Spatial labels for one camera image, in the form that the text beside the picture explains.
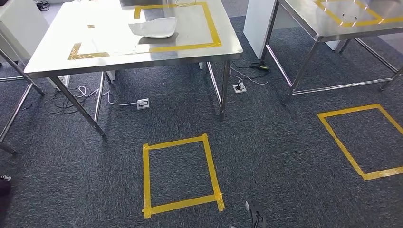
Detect white plastic part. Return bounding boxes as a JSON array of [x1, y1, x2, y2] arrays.
[[128, 16, 179, 38]]

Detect yellow floor tape square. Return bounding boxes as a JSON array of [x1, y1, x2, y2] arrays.
[[317, 103, 403, 182], [142, 133, 225, 220]]

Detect white power strip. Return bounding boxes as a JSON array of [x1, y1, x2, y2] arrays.
[[58, 75, 71, 92]]

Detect white floor cable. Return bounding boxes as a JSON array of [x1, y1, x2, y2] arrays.
[[229, 65, 269, 86], [74, 85, 139, 107]]

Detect thin white cable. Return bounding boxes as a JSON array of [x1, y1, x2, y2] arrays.
[[174, 0, 198, 8]]

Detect black floor cables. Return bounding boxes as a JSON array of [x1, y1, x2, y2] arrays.
[[44, 87, 99, 115]]

